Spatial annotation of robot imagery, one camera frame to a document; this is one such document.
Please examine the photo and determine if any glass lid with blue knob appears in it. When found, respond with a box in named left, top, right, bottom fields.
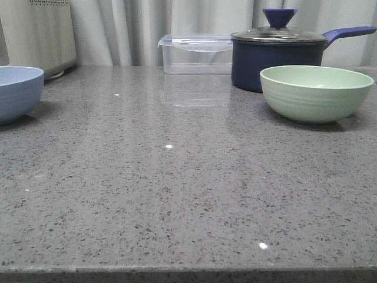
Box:
left=230, top=8, right=328, bottom=44

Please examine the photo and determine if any dark blue saucepan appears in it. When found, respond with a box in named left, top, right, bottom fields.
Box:
left=231, top=26, right=376, bottom=93

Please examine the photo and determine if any light blue bowl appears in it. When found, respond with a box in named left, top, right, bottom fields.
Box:
left=1, top=66, right=44, bottom=124

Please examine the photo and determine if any clear plastic lidded container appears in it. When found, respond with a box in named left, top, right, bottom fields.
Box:
left=158, top=34, right=233, bottom=74

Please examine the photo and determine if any light green bowl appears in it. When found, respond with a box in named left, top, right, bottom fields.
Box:
left=260, top=65, right=374, bottom=124

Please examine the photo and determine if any cream white toaster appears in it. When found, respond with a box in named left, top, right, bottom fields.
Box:
left=1, top=1, right=77, bottom=80

